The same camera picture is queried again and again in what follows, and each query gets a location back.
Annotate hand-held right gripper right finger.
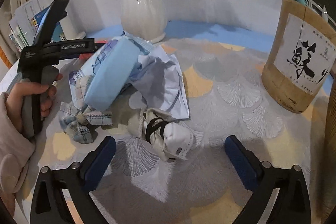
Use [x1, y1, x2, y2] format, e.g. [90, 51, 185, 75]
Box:
[224, 135, 313, 224]

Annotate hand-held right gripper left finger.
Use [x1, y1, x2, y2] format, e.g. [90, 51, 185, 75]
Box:
[30, 136, 117, 224]

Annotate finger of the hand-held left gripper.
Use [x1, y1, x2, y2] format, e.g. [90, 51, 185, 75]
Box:
[33, 0, 71, 46]

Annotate blue plaid fabric bow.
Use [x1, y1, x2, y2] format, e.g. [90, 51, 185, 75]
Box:
[58, 76, 113, 144]

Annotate printed face mask packet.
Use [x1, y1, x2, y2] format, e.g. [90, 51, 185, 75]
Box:
[68, 39, 126, 90]

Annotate black hair tie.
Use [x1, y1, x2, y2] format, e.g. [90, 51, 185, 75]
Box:
[145, 114, 170, 143]

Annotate white socks with tag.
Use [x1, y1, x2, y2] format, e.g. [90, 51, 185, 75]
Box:
[129, 108, 195, 162]

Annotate light blue round pad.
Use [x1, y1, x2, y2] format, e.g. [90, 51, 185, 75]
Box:
[85, 37, 142, 111]

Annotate person's left forearm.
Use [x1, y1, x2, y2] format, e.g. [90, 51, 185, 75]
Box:
[0, 93, 36, 214]

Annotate person's left hand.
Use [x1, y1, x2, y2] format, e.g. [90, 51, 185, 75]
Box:
[5, 73, 64, 132]

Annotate stack of books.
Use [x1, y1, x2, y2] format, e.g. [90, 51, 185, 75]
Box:
[8, 0, 66, 54]

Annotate ginkgo patterned table mat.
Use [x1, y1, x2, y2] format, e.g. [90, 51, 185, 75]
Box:
[0, 35, 328, 224]

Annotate bamboo pen holder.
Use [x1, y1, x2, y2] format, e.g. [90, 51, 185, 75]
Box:
[261, 0, 336, 114]

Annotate white ribbed ceramic vase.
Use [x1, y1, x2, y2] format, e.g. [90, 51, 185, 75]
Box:
[120, 0, 168, 43]

